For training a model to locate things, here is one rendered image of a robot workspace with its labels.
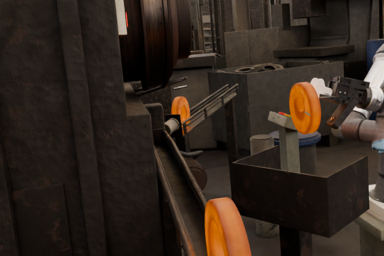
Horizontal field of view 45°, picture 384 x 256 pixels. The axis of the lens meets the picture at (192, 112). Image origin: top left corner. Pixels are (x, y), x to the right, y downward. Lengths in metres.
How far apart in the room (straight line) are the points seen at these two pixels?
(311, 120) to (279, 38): 4.08
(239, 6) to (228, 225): 9.91
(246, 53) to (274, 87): 2.16
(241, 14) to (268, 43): 4.99
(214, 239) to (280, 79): 3.10
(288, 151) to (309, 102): 1.08
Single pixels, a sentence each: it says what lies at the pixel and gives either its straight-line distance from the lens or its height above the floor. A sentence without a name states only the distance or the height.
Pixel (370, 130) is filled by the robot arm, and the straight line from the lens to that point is 1.57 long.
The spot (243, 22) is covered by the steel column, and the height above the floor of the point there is 1.33.
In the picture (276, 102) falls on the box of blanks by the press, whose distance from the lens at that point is 3.84.
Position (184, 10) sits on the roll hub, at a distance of 1.46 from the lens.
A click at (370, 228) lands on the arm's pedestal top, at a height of 0.28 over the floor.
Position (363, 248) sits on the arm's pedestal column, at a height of 0.12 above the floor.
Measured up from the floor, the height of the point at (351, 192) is 0.65.
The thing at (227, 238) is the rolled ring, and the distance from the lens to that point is 0.68.
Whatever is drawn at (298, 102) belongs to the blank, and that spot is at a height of 0.81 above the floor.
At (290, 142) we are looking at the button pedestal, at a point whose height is 0.48.
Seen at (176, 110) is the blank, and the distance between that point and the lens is 2.05.
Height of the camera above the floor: 1.03
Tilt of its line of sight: 9 degrees down
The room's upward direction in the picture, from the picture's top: 5 degrees counter-clockwise
